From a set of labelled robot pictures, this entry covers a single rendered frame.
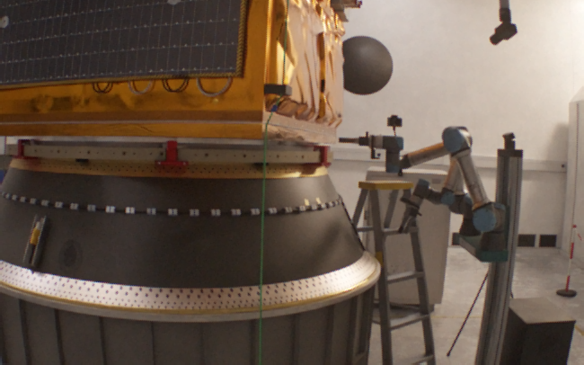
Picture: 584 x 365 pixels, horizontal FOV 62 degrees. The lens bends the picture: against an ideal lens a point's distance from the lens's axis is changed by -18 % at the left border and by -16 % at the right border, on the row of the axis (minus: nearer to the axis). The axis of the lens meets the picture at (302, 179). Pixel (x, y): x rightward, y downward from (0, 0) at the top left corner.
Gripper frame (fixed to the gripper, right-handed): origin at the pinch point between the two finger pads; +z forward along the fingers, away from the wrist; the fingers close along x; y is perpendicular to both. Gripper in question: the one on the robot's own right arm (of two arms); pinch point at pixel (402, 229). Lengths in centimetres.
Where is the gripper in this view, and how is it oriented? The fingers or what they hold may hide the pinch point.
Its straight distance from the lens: 330.3
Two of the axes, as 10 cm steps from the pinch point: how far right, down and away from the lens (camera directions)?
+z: -4.2, 9.0, -1.0
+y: 9.0, 4.3, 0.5
